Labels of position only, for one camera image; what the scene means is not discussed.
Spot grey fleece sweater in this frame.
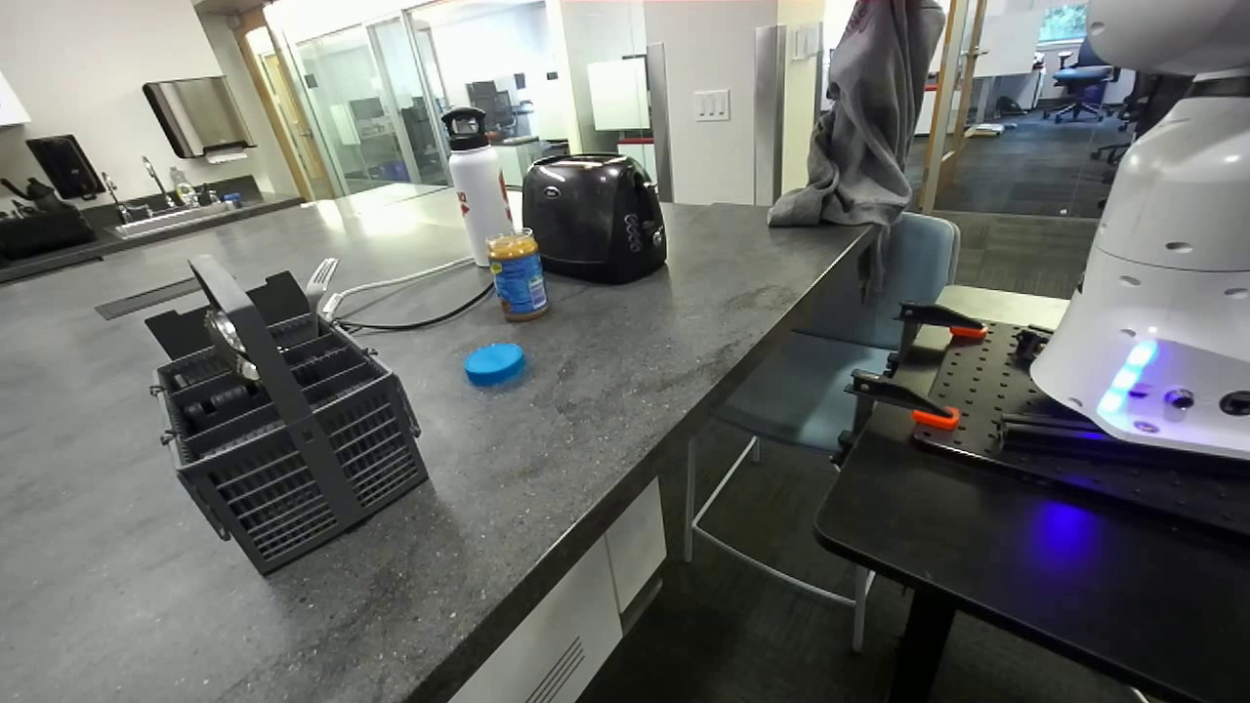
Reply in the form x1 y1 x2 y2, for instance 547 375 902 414
762 0 950 241

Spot blue chair white legs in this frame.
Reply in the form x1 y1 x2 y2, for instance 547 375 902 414
685 207 965 655

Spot dark office chair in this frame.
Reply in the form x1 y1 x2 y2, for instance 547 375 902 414
1040 44 1127 130

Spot open peanut butter jar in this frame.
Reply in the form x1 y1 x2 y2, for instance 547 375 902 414
484 225 554 327

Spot blue jar lid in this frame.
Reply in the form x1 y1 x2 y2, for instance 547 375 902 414
462 340 530 392

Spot black toaster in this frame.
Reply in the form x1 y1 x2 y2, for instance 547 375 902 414
521 150 673 289

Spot white water bottle black cap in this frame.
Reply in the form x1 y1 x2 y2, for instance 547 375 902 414
436 107 521 272

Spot dark grey cutlery basket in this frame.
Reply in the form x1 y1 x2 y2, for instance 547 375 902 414
140 251 432 582

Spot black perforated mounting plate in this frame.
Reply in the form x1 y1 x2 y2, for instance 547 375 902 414
906 320 1250 478

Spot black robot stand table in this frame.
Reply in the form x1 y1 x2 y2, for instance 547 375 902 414
812 385 1250 703

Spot sink faucet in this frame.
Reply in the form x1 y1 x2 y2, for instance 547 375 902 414
138 154 195 219

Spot black monitor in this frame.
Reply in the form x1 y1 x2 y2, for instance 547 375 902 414
25 130 109 203

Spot black dish rack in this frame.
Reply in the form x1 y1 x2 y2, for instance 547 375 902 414
0 176 107 264

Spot black toaster power cable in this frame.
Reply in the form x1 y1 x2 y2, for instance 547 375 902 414
334 269 500 337

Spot white wall light switch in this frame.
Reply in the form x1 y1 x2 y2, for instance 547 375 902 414
693 83 739 130

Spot black clamp orange handle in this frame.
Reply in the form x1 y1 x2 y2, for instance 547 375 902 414
849 372 969 441
893 301 991 351

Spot white cable with plug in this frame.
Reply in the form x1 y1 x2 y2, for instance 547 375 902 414
304 255 480 324

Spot wall paper towel dispenser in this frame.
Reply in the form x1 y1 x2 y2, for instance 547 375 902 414
140 75 252 164

